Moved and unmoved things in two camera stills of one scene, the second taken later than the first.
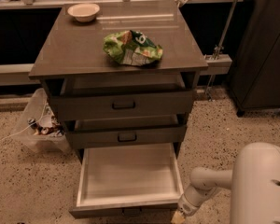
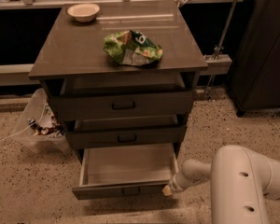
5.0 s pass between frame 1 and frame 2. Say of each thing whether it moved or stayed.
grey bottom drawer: moved
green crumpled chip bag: stayed
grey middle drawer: stayed
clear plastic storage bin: stayed
